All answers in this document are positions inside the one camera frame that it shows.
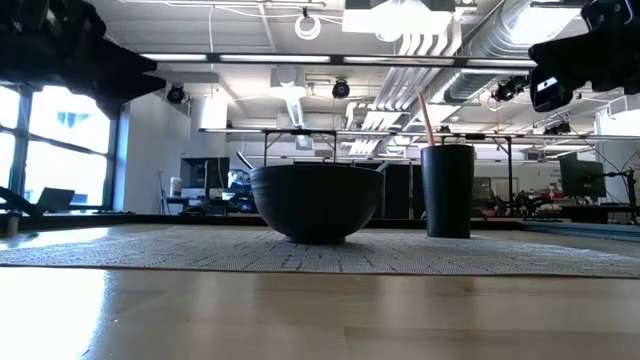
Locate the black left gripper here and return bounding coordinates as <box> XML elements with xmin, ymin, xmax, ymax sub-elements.
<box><xmin>47</xmin><ymin>0</ymin><xmax>168</xmax><ymax>120</ymax></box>

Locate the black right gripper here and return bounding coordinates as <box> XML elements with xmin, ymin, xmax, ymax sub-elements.
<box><xmin>528</xmin><ymin>0</ymin><xmax>640</xmax><ymax>112</ymax></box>

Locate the long-handled gold spoon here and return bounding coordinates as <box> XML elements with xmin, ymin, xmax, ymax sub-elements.
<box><xmin>417</xmin><ymin>89</ymin><xmax>437</xmax><ymax>147</ymax></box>

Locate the black cylindrical cup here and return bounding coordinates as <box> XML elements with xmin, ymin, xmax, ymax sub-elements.
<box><xmin>420</xmin><ymin>144</ymin><xmax>476</xmax><ymax>239</ymax></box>

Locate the black round bowl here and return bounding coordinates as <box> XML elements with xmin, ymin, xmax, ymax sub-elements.
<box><xmin>249</xmin><ymin>163</ymin><xmax>385</xmax><ymax>245</ymax></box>

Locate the large window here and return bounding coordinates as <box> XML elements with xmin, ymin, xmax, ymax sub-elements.
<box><xmin>0</xmin><ymin>84</ymin><xmax>119</xmax><ymax>211</ymax></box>

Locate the dark computer monitor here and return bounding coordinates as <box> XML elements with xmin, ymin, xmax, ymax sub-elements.
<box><xmin>179</xmin><ymin>157</ymin><xmax>231</xmax><ymax>190</ymax></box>
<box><xmin>558</xmin><ymin>158</ymin><xmax>607</xmax><ymax>200</ymax></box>

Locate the open laptop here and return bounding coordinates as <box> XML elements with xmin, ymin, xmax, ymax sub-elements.
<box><xmin>35</xmin><ymin>187</ymin><xmax>76</xmax><ymax>214</ymax></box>

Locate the long ceiling light strip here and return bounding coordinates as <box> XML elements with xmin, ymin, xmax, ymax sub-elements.
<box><xmin>139</xmin><ymin>52</ymin><xmax>539</xmax><ymax>69</ymax></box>

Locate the blue equipment pile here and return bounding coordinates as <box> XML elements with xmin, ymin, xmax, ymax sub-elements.
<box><xmin>227</xmin><ymin>168</ymin><xmax>259</xmax><ymax>214</ymax></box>

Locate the background robot equipment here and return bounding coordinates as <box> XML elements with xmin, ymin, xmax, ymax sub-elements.
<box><xmin>477</xmin><ymin>189</ymin><xmax>561</xmax><ymax>219</ymax></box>

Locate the grey woven placemat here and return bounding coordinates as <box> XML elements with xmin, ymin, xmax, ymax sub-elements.
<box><xmin>0</xmin><ymin>224</ymin><xmax>640</xmax><ymax>280</ymax></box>

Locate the black partition panel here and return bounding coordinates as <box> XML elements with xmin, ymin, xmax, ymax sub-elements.
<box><xmin>382</xmin><ymin>162</ymin><xmax>424</xmax><ymax>220</ymax></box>

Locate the silver ventilation duct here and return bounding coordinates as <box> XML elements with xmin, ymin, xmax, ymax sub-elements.
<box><xmin>439</xmin><ymin>0</ymin><xmax>591</xmax><ymax>106</ymax></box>

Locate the black aluminium table frame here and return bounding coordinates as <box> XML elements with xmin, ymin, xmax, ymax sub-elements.
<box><xmin>0</xmin><ymin>184</ymin><xmax>640</xmax><ymax>245</ymax></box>

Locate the white hanging duct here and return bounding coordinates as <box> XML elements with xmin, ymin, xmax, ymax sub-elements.
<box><xmin>269</xmin><ymin>64</ymin><xmax>309</xmax><ymax>129</ymax></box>

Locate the white coiled cable ring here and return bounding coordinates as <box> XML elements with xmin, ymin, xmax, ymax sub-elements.
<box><xmin>293</xmin><ymin>13</ymin><xmax>323</xmax><ymax>41</ymax></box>

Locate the background workstation frame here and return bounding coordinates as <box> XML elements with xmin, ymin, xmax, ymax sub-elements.
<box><xmin>198</xmin><ymin>127</ymin><xmax>640</xmax><ymax>219</ymax></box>

